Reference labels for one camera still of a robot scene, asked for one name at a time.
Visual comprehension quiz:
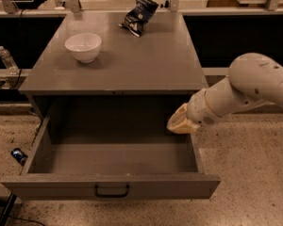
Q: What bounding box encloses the clear plastic water bottle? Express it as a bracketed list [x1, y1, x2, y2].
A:
[0, 46, 19, 75]

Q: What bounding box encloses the grey drawer cabinet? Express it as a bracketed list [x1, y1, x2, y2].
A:
[18, 10, 210, 124]

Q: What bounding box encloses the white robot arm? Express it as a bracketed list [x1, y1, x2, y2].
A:
[167, 53, 283, 134]

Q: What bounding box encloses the dark crumpled chip bag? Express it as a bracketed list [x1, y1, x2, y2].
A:
[119, 0, 158, 37]

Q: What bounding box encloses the black cable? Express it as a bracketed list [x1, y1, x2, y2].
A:
[10, 8, 26, 89]

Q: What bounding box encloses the grey top drawer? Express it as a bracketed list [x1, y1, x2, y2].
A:
[2, 95, 220, 201]

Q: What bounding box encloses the blue soda can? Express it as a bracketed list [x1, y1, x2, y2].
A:
[10, 148, 27, 166]

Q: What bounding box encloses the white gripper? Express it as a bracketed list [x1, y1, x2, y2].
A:
[167, 89, 221, 134]

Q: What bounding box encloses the white ceramic bowl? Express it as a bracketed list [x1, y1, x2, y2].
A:
[64, 33, 102, 63]

